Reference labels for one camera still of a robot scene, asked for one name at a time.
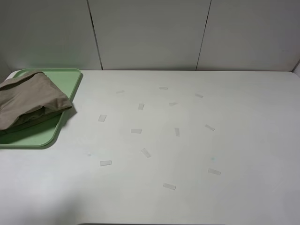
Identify green plastic tray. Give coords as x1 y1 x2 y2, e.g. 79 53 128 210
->
0 68 83 149

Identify khaki shorts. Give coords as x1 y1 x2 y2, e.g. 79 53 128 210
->
0 71 72 135

